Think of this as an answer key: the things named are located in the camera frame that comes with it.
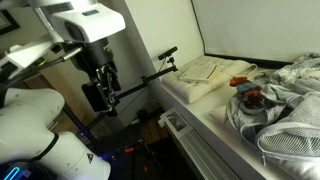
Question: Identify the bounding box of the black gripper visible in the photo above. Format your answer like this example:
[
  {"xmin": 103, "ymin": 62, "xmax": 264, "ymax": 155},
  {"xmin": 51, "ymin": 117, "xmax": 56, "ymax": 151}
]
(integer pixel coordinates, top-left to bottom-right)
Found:
[{"xmin": 71, "ymin": 38, "xmax": 123, "ymax": 114}]

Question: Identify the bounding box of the red brown cloth item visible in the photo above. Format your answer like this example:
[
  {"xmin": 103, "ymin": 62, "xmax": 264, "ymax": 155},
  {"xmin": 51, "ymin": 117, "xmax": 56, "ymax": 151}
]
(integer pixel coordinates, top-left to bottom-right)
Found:
[{"xmin": 229, "ymin": 76, "xmax": 268, "ymax": 109}]

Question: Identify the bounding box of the grey mesh laundry bag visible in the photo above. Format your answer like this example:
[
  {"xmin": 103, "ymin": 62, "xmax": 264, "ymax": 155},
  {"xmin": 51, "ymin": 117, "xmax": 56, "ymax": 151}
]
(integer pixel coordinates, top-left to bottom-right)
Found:
[{"xmin": 226, "ymin": 83, "xmax": 320, "ymax": 168}]

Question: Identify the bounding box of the framed black and white photo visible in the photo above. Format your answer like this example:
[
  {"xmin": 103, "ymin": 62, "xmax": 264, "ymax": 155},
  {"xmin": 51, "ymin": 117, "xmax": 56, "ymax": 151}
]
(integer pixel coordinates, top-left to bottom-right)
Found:
[{"xmin": 159, "ymin": 108, "xmax": 194, "ymax": 139}]

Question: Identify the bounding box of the cream paper booklet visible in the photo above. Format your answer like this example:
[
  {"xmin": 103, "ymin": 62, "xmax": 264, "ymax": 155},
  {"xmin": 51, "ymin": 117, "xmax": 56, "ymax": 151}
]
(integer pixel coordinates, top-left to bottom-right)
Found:
[{"xmin": 178, "ymin": 63, "xmax": 221, "ymax": 84}]

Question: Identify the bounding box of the white slatted panel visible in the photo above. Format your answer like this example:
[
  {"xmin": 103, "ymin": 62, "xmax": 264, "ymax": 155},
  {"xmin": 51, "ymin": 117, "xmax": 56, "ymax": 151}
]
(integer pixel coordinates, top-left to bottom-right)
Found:
[{"xmin": 166, "ymin": 128, "xmax": 241, "ymax": 180}]

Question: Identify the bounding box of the black articulated camera stand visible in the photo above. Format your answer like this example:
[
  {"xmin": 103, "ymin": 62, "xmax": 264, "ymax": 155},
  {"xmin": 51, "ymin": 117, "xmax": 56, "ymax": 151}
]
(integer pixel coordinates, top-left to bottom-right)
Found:
[{"xmin": 62, "ymin": 56, "xmax": 179, "ymax": 146}]

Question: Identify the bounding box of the black bar camera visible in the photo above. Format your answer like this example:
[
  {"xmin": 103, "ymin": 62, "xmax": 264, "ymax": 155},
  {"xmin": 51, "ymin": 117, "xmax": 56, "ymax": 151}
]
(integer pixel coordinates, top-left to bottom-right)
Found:
[{"xmin": 157, "ymin": 45, "xmax": 179, "ymax": 61}]

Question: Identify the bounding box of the white wrist camera mount plate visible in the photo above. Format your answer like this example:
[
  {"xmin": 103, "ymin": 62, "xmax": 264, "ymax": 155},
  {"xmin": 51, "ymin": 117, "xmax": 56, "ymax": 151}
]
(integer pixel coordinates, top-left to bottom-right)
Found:
[{"xmin": 4, "ymin": 39, "xmax": 66, "ymax": 69}]

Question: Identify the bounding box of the dark wall picture frame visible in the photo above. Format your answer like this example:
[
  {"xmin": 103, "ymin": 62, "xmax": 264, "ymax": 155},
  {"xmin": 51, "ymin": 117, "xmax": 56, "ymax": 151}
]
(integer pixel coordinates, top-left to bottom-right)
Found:
[{"xmin": 0, "ymin": 9, "xmax": 21, "ymax": 36}]

